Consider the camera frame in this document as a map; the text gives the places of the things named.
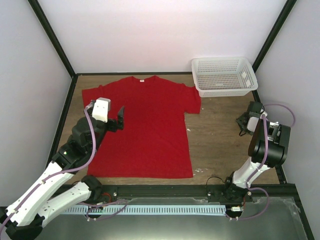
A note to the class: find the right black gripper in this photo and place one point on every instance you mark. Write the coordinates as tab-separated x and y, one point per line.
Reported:
239	121

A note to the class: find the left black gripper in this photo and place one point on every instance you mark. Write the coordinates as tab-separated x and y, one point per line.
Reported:
114	127

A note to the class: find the red t-shirt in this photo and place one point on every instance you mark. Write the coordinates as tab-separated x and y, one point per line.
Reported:
154	141

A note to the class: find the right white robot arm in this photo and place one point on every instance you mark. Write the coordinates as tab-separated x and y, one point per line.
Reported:
268	148

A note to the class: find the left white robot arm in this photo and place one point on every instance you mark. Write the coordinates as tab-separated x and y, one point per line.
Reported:
26	217

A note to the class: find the white plastic basket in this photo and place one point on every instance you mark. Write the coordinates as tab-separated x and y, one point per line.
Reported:
223	76

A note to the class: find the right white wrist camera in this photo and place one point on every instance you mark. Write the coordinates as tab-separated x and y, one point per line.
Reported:
252	124

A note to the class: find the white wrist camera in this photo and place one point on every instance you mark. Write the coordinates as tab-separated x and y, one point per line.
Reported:
101	109
252	124

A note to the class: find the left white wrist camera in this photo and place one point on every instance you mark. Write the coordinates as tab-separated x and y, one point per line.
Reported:
101	109

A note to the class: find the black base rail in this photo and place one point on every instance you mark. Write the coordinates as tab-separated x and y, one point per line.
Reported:
212	192

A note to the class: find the light blue cable duct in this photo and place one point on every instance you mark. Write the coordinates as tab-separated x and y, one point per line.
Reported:
199	210

